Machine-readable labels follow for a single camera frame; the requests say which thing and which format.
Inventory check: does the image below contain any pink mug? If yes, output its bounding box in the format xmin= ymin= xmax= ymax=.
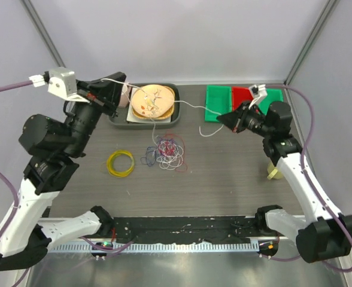
xmin=119 ymin=83 xmax=132 ymax=108

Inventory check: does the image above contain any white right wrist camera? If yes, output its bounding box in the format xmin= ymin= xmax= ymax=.
xmin=248 ymin=84 xmax=268 ymax=108

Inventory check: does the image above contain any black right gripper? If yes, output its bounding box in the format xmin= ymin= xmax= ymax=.
xmin=217 ymin=100 xmax=274 ymax=138

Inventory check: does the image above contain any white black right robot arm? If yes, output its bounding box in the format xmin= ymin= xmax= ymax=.
xmin=217 ymin=102 xmax=352 ymax=263

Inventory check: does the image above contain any slotted cable duct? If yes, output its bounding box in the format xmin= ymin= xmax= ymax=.
xmin=51 ymin=240 xmax=259 ymax=253

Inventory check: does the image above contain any green bin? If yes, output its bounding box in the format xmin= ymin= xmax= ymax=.
xmin=258 ymin=88 xmax=284 ymax=114
xmin=205 ymin=85 xmax=232 ymax=123

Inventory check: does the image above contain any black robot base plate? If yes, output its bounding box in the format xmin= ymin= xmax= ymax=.
xmin=111 ymin=215 xmax=272 ymax=243

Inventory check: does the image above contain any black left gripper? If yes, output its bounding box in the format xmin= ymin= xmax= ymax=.
xmin=69 ymin=72 xmax=131 ymax=155

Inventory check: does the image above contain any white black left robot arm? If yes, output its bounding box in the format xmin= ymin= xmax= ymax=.
xmin=0 ymin=67 xmax=126 ymax=271

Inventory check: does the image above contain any orange bird pattern plate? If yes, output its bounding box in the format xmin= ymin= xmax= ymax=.
xmin=131 ymin=84 xmax=176 ymax=119

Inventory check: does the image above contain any left green bin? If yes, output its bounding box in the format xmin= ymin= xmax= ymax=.
xmin=205 ymin=85 xmax=232 ymax=123

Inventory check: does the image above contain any yellow green cable coil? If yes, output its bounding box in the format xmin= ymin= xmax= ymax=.
xmin=106 ymin=149 xmax=136 ymax=178

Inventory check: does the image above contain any right green bin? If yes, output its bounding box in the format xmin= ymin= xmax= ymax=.
xmin=258 ymin=88 xmax=284 ymax=114

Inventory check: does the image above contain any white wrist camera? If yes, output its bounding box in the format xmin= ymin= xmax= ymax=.
xmin=248 ymin=84 xmax=268 ymax=108
xmin=29 ymin=67 xmax=90 ymax=103

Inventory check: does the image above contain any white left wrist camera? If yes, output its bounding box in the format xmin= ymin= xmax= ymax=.
xmin=29 ymin=67 xmax=90 ymax=103

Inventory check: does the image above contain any white square plate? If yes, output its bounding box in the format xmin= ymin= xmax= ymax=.
xmin=125 ymin=86 xmax=178 ymax=123

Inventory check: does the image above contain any red bin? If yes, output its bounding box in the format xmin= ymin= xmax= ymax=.
xmin=231 ymin=87 xmax=253 ymax=111

